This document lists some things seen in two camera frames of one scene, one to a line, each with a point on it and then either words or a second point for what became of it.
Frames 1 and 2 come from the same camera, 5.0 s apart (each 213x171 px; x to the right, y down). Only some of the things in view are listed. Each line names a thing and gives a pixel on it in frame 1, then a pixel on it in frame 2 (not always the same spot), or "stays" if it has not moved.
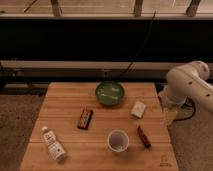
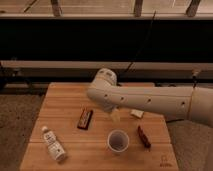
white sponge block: (138, 109) stays
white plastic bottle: (55, 147) stays
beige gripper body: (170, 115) → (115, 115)
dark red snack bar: (144, 138) stays
